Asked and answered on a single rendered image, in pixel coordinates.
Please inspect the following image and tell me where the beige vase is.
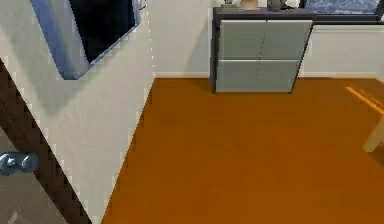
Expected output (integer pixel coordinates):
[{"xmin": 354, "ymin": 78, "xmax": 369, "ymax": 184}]
[{"xmin": 239, "ymin": 0, "xmax": 261, "ymax": 10}]

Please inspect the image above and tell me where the silver door knob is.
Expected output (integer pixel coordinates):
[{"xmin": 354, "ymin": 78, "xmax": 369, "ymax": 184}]
[{"xmin": 0, "ymin": 151, "xmax": 40, "ymax": 177}]

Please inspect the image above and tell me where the blue framed wall picture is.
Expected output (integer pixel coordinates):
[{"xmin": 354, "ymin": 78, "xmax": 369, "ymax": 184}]
[{"xmin": 29, "ymin": 0, "xmax": 148, "ymax": 81}]

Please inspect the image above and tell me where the small green dish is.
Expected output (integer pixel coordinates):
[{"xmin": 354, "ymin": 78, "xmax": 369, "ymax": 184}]
[{"xmin": 220, "ymin": 0, "xmax": 238, "ymax": 10}]

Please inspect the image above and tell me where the grey statuette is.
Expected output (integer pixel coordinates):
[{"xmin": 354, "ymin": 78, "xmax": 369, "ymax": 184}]
[{"xmin": 267, "ymin": 0, "xmax": 288, "ymax": 12}]

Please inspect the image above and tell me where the black sideboard with grey doors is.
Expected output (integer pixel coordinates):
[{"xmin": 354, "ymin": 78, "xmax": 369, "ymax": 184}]
[{"xmin": 210, "ymin": 6, "xmax": 384, "ymax": 95}]

